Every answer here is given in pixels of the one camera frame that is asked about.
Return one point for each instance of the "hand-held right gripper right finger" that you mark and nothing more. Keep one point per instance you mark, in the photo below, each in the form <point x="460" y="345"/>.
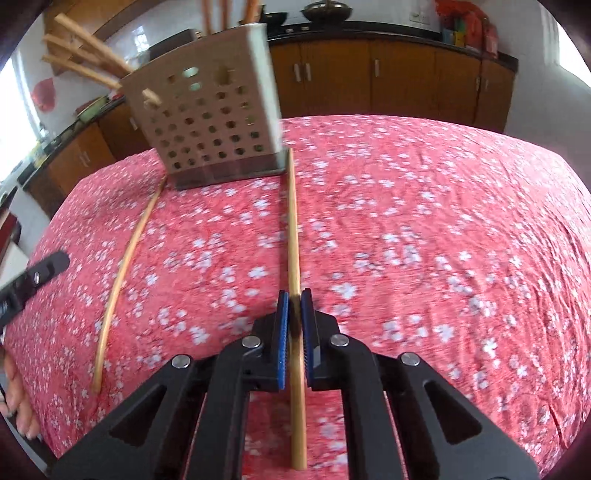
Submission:
<point x="311" y="360"/>

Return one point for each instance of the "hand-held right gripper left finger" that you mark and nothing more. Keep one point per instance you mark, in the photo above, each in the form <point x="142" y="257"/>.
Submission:
<point x="282" y="341"/>

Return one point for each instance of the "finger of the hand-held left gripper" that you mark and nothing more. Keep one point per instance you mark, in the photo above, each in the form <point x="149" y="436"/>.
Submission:
<point x="41" y="274"/>

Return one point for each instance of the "white perforated utensil holder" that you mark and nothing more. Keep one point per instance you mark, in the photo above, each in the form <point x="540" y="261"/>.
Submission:
<point x="258" y="92"/>

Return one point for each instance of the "person's left hand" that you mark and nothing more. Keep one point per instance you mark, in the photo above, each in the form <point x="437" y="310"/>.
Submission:
<point x="18" y="397"/>

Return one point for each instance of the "short brown base cabinet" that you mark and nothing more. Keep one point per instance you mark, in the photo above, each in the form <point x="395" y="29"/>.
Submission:
<point x="78" y="157"/>

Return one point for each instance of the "red floral tablecloth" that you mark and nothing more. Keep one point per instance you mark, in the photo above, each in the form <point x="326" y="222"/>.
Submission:
<point x="415" y="230"/>

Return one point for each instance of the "red hanging bag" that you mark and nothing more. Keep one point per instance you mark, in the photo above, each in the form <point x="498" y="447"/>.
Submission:
<point x="44" y="94"/>

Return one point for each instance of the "dark countertop appliance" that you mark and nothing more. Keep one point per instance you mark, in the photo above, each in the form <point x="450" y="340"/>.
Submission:
<point x="173" y="44"/>

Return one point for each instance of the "chopsticks inside holder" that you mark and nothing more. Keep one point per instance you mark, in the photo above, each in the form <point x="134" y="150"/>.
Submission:
<point x="108" y="16"/>

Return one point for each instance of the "long brown base cabinet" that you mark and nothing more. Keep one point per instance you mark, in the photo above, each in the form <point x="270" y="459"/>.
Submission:
<point x="406" y="78"/>

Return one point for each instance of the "black kitchen countertop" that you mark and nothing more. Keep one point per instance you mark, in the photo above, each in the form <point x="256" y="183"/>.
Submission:
<point x="392" y="28"/>

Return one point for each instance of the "black wok with lid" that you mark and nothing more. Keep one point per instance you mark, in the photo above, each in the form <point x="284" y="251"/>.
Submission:
<point x="325" y="10"/>

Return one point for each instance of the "red packets on countertop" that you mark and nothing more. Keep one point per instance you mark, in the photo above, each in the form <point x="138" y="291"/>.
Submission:
<point x="471" y="27"/>

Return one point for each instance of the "bright window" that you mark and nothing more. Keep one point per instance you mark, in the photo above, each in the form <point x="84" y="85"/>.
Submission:
<point x="575" y="83"/>

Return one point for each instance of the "white wall socket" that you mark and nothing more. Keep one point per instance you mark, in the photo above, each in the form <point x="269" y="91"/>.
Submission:
<point x="419" y="11"/>

